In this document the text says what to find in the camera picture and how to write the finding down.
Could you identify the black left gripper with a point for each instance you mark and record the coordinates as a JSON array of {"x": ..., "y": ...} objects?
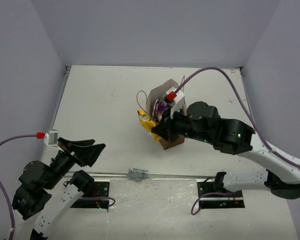
[{"x": 71, "y": 153}]

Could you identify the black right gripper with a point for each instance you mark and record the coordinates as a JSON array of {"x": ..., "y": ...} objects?
[{"x": 166, "y": 127}]

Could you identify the yellow snack pack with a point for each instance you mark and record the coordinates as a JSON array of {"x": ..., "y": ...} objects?
[{"x": 147, "y": 124}]

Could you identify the purple snack bag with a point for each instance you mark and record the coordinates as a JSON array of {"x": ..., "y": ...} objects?
[{"x": 160, "y": 105}]

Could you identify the brown paper bag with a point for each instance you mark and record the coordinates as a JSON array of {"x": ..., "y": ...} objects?
[{"x": 159, "y": 92}]

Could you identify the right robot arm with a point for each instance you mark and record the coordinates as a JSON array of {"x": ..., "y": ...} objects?
[{"x": 203, "y": 144}]

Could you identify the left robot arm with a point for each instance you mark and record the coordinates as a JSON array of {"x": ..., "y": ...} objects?
[{"x": 38, "y": 178}]

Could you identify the front aluminium rail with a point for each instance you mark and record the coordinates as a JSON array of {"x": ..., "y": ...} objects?
[{"x": 114, "y": 175}]

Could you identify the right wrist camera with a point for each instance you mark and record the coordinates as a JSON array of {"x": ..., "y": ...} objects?
[{"x": 175, "y": 100}]

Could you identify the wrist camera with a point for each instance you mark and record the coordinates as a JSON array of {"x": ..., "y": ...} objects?
[
  {"x": 51, "y": 139},
  {"x": 175, "y": 100}
]

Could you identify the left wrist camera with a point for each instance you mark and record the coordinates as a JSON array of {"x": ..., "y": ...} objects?
[{"x": 51, "y": 139}]

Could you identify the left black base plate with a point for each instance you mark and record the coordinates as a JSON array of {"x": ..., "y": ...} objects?
[{"x": 99, "y": 189}]

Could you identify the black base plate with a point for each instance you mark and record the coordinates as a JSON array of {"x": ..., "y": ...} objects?
[
  {"x": 99, "y": 189},
  {"x": 234, "y": 201}
]

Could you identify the metal clamp bracket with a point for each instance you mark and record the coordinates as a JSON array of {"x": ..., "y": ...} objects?
[{"x": 137, "y": 174}]

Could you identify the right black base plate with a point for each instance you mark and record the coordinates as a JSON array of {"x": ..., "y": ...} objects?
[{"x": 234, "y": 201}]

